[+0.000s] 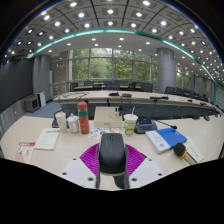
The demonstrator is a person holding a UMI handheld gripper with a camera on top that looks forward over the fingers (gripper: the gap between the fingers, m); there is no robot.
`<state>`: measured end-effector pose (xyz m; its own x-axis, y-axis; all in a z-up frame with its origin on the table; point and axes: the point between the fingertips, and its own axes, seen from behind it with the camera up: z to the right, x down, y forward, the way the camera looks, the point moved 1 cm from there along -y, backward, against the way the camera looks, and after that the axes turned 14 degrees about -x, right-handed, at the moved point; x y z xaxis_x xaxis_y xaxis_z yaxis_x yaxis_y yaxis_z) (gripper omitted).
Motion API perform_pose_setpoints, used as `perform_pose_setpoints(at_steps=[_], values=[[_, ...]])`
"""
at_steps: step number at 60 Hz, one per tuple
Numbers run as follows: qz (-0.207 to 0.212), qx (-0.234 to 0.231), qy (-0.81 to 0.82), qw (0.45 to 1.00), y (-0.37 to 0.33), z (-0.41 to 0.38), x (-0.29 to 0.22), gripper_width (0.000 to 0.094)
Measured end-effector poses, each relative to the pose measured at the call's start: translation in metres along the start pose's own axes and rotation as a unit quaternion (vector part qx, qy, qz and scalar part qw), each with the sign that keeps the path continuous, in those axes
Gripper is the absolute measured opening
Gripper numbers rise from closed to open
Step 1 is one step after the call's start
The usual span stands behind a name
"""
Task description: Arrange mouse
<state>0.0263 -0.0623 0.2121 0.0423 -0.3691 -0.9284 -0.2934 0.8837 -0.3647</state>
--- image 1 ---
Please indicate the red and white brochure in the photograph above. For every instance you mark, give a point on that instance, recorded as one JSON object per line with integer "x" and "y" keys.
{"x": 25, "y": 151}

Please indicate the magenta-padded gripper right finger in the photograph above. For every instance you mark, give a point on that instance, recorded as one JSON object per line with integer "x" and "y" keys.
{"x": 148, "y": 170}

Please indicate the white paper booklet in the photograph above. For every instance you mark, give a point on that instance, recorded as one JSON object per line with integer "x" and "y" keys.
{"x": 47, "y": 138}

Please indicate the black computer mouse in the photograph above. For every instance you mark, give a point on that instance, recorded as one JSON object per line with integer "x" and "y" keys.
{"x": 112, "y": 155}

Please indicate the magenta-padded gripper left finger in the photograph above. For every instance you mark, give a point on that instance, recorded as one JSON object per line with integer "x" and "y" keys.
{"x": 75, "y": 170}

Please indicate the white paper leaflet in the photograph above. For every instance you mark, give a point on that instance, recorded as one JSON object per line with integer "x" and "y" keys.
{"x": 195, "y": 150}

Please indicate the green-printed paper drink cup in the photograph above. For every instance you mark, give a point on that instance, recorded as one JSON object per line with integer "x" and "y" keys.
{"x": 130, "y": 125}

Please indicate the long curved conference table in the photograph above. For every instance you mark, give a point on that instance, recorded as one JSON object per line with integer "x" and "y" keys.
{"x": 100, "y": 97}

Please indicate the colourful sticker sheet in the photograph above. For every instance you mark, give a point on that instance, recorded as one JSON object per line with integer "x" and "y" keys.
{"x": 95, "y": 132}

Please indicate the white floor appliance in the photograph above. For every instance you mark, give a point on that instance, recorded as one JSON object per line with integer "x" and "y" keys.
{"x": 42, "y": 99}

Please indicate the blue book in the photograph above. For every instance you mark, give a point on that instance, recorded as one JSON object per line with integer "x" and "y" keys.
{"x": 166, "y": 138}

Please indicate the white lidded mug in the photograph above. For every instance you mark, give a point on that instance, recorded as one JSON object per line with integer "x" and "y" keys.
{"x": 73, "y": 124}

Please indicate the grey box monitor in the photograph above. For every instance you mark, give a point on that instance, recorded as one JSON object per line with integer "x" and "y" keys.
{"x": 32, "y": 104}

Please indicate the red thermos bottle, green band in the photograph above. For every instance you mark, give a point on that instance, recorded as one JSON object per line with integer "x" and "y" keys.
{"x": 83, "y": 118}

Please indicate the beige cardboard box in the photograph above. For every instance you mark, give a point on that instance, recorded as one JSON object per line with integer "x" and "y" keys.
{"x": 107, "y": 117}

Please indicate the dark office chairs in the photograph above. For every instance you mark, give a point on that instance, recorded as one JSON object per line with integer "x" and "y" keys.
{"x": 146, "y": 87}

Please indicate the ceiling lights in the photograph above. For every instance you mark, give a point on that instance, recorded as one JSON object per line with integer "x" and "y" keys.
{"x": 110, "y": 11}

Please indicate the tall white paper cup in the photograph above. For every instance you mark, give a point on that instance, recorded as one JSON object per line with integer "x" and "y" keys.
{"x": 61, "y": 122}

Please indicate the grey conference gooseneck microphone unit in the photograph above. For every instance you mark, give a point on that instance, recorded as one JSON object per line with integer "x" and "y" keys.
{"x": 145, "y": 125}

